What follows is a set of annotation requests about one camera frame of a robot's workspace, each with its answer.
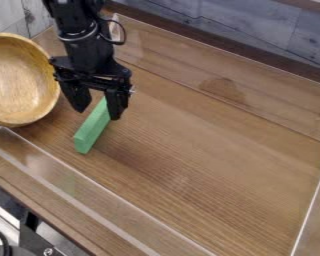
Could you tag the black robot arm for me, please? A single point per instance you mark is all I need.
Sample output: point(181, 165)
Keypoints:
point(77, 14)

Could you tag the green rectangular stick block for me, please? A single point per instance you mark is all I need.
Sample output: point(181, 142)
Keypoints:
point(91, 128)

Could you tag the wooden bowl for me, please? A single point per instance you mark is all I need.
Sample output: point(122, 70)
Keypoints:
point(27, 90)

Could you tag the clear acrylic tray wall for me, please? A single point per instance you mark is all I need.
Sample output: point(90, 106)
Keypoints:
point(205, 172)

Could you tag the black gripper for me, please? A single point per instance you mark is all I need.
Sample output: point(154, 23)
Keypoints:
point(89, 68)

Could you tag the black metal table bracket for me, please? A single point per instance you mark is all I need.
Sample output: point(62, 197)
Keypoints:
point(33, 242)

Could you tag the clear acrylic corner bracket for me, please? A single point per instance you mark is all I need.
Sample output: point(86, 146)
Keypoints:
point(115, 30)

